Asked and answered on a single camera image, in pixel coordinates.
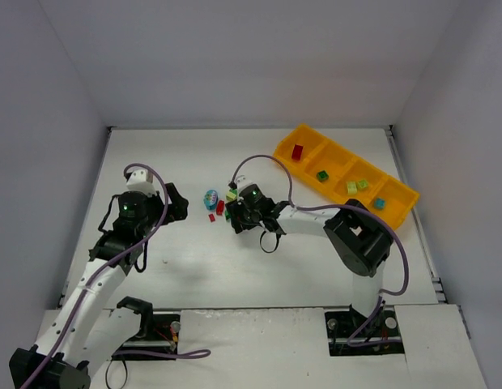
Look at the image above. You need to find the red arch lego block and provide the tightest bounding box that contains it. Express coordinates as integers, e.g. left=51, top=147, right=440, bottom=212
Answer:
left=291, top=144, right=304, bottom=161

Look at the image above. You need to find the small green lego brick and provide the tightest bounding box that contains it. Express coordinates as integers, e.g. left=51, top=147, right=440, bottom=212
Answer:
left=317, top=170, right=329, bottom=182

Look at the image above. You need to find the light green lego brick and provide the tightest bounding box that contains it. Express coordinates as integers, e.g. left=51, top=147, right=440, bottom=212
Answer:
left=347, top=182, right=358, bottom=196

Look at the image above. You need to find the teal blue lego brick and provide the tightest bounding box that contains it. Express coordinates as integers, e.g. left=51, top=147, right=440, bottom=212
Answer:
left=373, top=197, right=386, bottom=210

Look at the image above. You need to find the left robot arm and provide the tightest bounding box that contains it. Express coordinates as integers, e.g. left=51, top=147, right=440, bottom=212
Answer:
left=9, top=180, right=189, bottom=388

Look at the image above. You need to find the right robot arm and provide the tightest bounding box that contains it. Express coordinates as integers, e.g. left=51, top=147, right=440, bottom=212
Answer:
left=226, top=198, right=394, bottom=318

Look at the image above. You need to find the green and lime lego stack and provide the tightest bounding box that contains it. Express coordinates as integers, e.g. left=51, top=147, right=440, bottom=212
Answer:
left=226, top=188, right=238, bottom=202

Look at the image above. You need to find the yellow divided sorting tray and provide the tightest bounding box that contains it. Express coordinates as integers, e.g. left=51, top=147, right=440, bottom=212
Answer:
left=274, top=124, right=419, bottom=229

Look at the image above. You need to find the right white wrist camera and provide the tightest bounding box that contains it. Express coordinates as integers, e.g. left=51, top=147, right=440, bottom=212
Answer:
left=229, top=175, right=258, bottom=197

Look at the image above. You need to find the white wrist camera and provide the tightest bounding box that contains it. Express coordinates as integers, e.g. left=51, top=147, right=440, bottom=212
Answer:
left=126, top=169, right=157, bottom=197
left=229, top=175, right=258, bottom=197

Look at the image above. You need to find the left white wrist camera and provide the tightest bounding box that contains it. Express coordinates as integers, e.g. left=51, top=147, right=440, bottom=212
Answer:
left=126, top=169, right=157, bottom=197

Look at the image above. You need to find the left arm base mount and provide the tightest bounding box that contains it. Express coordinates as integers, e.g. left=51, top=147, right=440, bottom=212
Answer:
left=112, top=311, right=181, bottom=361

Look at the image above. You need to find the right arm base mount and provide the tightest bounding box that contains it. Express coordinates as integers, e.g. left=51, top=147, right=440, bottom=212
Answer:
left=325, top=306, right=405, bottom=357

